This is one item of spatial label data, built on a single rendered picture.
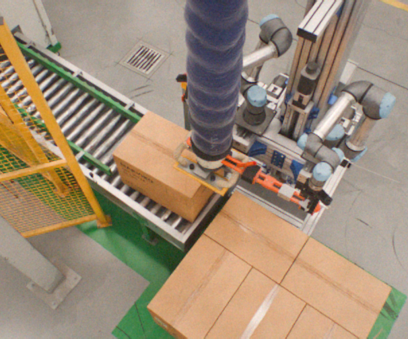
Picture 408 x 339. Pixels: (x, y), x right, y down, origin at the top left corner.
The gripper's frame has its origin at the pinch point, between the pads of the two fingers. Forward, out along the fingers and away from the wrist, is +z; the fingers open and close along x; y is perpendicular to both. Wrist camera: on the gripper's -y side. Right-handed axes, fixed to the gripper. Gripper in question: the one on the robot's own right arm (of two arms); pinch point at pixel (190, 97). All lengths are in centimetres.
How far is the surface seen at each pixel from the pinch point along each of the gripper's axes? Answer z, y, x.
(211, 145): -22, 35, -35
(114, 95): 66, -81, 13
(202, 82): -71, 32, -37
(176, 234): 66, 24, -58
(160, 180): 30, 5, -44
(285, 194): -2, 77, -28
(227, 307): 71, 76, -79
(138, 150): 30.5, -18.9, -33.7
